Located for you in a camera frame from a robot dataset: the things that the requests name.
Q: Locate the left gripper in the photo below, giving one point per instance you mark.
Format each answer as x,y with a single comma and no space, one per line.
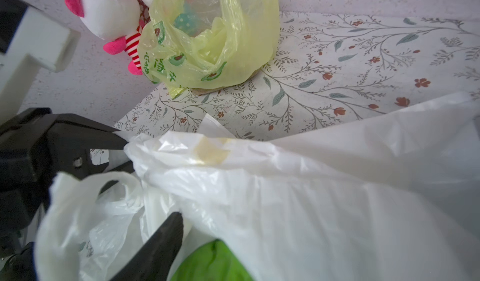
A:
24,162

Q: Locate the white pink plush lower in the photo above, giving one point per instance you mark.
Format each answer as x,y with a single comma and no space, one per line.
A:
118,22

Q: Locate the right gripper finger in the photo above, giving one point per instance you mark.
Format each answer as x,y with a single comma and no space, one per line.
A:
155,258

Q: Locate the white plastic bag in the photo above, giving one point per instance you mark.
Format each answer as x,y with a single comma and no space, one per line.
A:
395,197

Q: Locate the yellow-green plastic bag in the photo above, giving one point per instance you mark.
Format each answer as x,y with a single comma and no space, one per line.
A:
208,44

